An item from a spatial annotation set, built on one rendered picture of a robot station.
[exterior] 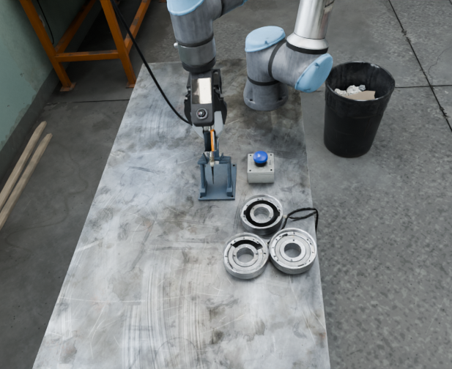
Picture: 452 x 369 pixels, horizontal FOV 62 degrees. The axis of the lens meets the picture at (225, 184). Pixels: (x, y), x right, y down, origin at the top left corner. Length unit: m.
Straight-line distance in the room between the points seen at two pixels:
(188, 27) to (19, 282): 1.66
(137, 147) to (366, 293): 1.15
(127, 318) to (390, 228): 1.42
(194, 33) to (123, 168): 0.54
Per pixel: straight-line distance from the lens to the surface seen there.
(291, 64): 1.09
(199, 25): 0.74
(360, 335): 1.71
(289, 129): 1.18
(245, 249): 0.89
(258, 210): 0.96
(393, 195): 2.11
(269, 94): 1.23
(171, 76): 1.48
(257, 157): 0.99
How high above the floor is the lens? 1.59
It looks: 49 degrees down
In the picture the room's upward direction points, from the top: 9 degrees counter-clockwise
